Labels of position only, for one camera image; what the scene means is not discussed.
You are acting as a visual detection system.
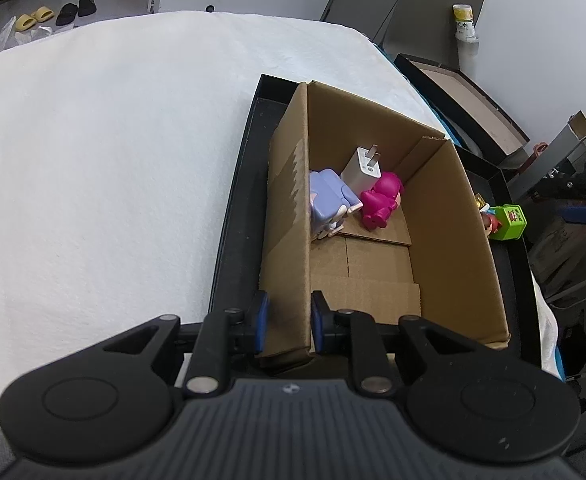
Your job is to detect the green cube toy box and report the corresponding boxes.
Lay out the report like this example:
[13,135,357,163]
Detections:
[489,205,527,240]

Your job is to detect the brown-haired girl figurine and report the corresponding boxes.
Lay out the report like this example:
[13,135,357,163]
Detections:
[480,209,502,237]

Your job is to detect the brown cardboard box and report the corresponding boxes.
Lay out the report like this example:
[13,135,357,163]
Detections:
[259,81,510,360]

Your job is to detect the magenta bear toy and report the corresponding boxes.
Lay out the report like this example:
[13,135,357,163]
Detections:
[360,171,405,231]

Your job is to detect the purple block figure toy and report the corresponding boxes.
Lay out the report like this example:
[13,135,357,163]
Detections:
[309,169,363,240]

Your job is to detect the white USB wall charger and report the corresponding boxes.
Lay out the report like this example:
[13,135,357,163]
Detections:
[340,144,382,196]

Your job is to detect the black shallow tray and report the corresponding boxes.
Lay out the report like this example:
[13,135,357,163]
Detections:
[208,74,541,365]

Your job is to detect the black side table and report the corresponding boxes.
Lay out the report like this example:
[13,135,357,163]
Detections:
[394,54,529,165]

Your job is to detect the yellow capped spray bottle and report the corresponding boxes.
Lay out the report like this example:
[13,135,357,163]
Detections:
[452,3,479,78]

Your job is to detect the grey upright panel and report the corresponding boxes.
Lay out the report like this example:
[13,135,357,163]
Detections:
[321,0,484,67]

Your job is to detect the black slippers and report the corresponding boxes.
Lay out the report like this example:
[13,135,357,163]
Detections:
[56,0,97,27]

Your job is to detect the white plastic bag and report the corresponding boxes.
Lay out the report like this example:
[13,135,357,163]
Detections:
[0,16,54,52]

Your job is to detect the yellow slippers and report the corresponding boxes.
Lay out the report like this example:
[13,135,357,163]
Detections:
[14,6,56,32]

